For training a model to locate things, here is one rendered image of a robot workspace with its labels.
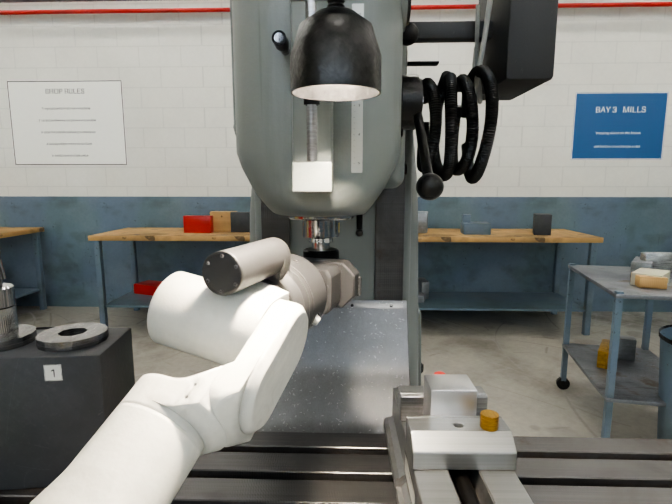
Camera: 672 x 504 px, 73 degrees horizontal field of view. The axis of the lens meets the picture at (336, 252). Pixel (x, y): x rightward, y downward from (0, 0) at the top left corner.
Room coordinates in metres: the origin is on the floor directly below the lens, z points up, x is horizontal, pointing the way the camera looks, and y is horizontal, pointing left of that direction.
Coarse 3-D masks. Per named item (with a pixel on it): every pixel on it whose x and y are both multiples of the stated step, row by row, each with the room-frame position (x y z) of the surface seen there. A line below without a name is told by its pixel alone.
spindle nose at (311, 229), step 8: (304, 224) 0.58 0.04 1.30; (312, 224) 0.57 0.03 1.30; (320, 224) 0.57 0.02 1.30; (328, 224) 0.57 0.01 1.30; (336, 224) 0.58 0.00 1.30; (304, 232) 0.58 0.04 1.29; (312, 232) 0.57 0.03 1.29; (320, 232) 0.57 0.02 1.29; (328, 232) 0.57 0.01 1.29; (336, 232) 0.58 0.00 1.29
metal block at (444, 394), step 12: (432, 384) 0.58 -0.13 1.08; (444, 384) 0.58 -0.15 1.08; (456, 384) 0.58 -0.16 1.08; (468, 384) 0.58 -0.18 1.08; (432, 396) 0.56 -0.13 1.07; (444, 396) 0.56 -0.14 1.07; (456, 396) 0.56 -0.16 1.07; (468, 396) 0.56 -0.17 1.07; (432, 408) 0.56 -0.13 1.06; (444, 408) 0.56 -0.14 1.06; (456, 408) 0.56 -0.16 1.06; (468, 408) 0.56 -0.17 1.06
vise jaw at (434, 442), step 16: (416, 416) 0.56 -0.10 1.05; (432, 416) 0.56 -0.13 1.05; (448, 416) 0.56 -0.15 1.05; (464, 416) 0.56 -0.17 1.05; (416, 432) 0.52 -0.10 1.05; (432, 432) 0.52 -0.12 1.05; (448, 432) 0.52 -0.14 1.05; (464, 432) 0.52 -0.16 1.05; (480, 432) 0.52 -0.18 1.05; (496, 432) 0.52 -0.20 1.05; (416, 448) 0.51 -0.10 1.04; (432, 448) 0.51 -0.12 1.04; (448, 448) 0.50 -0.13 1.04; (464, 448) 0.50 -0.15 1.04; (480, 448) 0.50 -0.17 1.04; (496, 448) 0.50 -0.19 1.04; (512, 448) 0.50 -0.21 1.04; (416, 464) 0.50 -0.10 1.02; (432, 464) 0.50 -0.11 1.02; (448, 464) 0.50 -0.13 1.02; (464, 464) 0.50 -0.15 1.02; (480, 464) 0.50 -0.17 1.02; (496, 464) 0.50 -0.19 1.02; (512, 464) 0.50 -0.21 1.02
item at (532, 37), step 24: (480, 0) 0.96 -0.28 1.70; (504, 0) 0.81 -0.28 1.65; (528, 0) 0.78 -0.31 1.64; (552, 0) 0.78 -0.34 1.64; (504, 24) 0.80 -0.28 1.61; (528, 24) 0.78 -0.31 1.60; (552, 24) 0.78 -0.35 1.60; (504, 48) 0.80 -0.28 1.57; (528, 48) 0.78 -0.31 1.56; (552, 48) 0.78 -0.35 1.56; (504, 72) 0.79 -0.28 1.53; (528, 72) 0.78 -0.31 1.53; (552, 72) 0.78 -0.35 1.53; (504, 96) 0.93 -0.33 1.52
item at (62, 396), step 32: (0, 352) 0.58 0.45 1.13; (32, 352) 0.58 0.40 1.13; (64, 352) 0.58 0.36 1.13; (96, 352) 0.58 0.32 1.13; (128, 352) 0.67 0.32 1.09; (0, 384) 0.56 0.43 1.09; (32, 384) 0.56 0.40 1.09; (64, 384) 0.57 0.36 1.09; (96, 384) 0.57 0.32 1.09; (128, 384) 0.66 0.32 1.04; (0, 416) 0.56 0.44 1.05; (32, 416) 0.56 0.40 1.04; (64, 416) 0.57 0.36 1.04; (96, 416) 0.57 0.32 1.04; (0, 448) 0.56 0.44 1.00; (32, 448) 0.56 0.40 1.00; (64, 448) 0.57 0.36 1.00; (0, 480) 0.56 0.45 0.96; (32, 480) 0.56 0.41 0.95
